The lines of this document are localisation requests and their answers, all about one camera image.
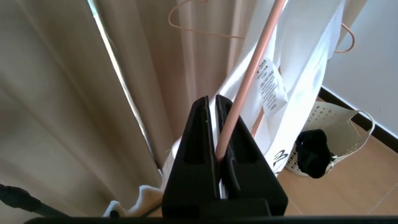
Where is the white laundry basket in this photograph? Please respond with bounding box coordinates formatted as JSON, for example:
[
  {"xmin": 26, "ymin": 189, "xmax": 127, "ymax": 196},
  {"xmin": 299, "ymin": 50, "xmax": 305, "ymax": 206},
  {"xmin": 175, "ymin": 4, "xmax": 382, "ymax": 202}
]
[{"xmin": 284, "ymin": 101, "xmax": 376, "ymax": 179}]

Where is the pink clothes hanger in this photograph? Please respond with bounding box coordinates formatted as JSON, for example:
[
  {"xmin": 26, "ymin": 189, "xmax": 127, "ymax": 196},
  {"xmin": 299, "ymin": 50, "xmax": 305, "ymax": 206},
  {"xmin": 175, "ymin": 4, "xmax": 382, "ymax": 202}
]
[
  {"xmin": 215, "ymin": 0, "xmax": 287, "ymax": 161},
  {"xmin": 167, "ymin": 0, "xmax": 356, "ymax": 54}
]

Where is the black garment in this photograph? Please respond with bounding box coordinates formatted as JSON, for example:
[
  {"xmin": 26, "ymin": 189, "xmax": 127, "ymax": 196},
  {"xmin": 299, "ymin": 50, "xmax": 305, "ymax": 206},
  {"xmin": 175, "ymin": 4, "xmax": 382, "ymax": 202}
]
[{"xmin": 294, "ymin": 129, "xmax": 335, "ymax": 179}]

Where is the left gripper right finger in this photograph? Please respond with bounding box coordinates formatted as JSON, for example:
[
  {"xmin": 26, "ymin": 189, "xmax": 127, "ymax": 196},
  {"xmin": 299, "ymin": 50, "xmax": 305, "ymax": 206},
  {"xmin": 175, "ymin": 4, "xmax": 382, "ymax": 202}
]
[{"xmin": 215, "ymin": 94, "xmax": 289, "ymax": 218}]

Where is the white printed t-shirt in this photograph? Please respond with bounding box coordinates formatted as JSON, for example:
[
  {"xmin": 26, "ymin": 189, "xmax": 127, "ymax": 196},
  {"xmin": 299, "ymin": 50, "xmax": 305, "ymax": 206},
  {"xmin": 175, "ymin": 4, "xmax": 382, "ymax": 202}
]
[{"xmin": 160, "ymin": 0, "xmax": 346, "ymax": 200}]

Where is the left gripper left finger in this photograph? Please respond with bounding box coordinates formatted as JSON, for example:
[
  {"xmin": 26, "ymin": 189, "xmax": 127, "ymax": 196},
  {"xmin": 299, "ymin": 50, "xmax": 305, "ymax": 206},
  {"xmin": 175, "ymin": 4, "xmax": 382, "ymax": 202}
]
[{"xmin": 161, "ymin": 95, "xmax": 219, "ymax": 218}]

